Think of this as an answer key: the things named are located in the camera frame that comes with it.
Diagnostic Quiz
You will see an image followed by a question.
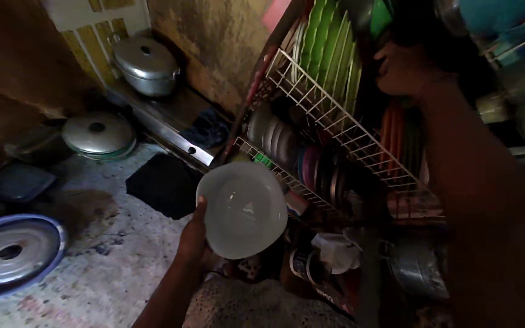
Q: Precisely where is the person's left hand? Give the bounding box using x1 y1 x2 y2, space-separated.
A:
177 195 221 276

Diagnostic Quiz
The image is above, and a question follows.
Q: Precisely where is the person's right hand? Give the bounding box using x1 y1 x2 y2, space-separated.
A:
374 40 459 99

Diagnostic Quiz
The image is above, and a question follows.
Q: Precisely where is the white bowl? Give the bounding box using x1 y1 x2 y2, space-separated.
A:
196 161 288 261

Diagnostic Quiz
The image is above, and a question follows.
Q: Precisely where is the person's right forearm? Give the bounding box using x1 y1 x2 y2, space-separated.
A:
414 73 525 328

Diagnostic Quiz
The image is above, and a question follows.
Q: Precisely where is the person's left forearm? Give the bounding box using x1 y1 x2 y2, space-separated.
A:
132 261 203 328

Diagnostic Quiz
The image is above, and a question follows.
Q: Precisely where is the green plastic object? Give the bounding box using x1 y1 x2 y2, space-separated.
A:
370 0 393 38

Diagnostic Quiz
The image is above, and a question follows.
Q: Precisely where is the black cloth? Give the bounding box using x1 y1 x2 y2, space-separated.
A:
125 152 204 220

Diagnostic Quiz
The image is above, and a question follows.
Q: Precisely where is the stack of green plates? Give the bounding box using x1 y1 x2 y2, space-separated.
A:
299 0 362 115

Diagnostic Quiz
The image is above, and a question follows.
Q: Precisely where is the black plastic bag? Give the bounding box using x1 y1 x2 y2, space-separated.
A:
181 107 232 149

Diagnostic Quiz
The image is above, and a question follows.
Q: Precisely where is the silver gas stove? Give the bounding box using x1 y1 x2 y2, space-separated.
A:
106 82 216 168

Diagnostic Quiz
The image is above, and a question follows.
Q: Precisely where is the row of orange plates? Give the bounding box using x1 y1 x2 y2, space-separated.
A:
379 102 405 178

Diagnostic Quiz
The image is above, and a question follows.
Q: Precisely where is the red and white box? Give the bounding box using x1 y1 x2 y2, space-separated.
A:
284 190 310 217

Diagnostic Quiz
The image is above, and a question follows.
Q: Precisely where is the row of dark green plates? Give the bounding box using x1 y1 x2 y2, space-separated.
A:
402 109 427 179

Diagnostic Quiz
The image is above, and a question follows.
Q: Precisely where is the green rimmed bowl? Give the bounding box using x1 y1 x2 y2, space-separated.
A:
66 137 137 162

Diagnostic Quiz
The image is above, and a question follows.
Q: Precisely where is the row of metal plates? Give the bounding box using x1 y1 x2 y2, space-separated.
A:
247 102 298 169

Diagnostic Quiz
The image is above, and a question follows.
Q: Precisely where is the pink object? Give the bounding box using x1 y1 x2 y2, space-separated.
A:
262 0 292 33

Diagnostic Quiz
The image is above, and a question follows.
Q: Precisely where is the blue plastic container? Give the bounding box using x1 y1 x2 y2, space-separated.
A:
458 0 525 43

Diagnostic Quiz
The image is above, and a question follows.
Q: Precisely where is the round silver lid, black knob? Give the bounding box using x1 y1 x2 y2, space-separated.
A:
62 111 135 155

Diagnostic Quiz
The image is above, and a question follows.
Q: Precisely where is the row of purple dark plates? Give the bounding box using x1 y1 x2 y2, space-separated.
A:
297 143 347 206

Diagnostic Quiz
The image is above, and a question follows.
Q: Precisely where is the white plastic bag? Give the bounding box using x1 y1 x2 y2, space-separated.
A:
311 231 363 275

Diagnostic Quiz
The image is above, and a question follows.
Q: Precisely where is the red packet with white print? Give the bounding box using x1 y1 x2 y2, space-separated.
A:
312 273 359 316

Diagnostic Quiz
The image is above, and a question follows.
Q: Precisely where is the silver lid with black knob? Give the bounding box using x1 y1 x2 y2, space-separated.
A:
113 36 179 81

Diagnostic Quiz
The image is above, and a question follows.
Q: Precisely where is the large ridged silver lid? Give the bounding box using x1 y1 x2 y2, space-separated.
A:
0 220 61 287

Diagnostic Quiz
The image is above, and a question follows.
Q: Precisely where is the grey square container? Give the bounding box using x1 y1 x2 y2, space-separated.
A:
0 162 57 203

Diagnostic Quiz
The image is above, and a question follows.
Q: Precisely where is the large metal pot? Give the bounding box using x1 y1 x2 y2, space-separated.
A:
385 239 450 300

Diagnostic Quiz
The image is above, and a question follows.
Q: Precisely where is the white wire dish rack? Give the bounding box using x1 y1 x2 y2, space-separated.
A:
212 46 446 226

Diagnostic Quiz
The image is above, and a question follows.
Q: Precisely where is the silver pot with handles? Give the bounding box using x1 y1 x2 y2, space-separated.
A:
111 34 181 97

